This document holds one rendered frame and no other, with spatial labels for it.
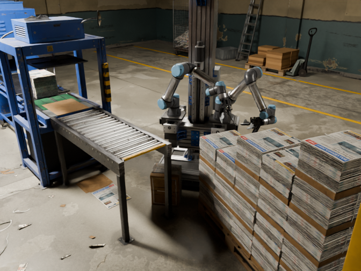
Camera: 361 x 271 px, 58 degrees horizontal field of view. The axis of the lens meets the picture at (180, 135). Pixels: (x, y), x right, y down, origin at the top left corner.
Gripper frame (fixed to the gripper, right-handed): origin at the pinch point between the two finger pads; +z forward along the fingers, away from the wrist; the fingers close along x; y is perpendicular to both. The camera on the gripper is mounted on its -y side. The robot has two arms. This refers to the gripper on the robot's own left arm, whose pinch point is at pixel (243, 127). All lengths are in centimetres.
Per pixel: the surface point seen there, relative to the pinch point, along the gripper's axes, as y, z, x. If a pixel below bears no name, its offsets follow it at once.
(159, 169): -47, 74, -33
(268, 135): 21, 20, 62
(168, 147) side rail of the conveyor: -8, 75, -2
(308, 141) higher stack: 43, 37, 117
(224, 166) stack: -13, 42, 40
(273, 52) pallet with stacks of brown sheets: -31, -375, -452
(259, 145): 21, 36, 74
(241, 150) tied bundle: 12, 42, 61
